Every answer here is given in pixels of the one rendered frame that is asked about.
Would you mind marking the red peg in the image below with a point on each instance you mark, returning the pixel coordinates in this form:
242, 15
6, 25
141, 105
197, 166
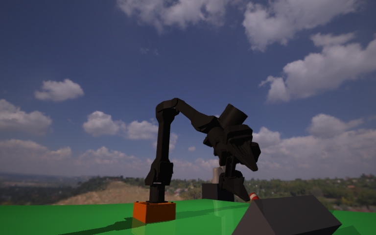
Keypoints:
253, 196

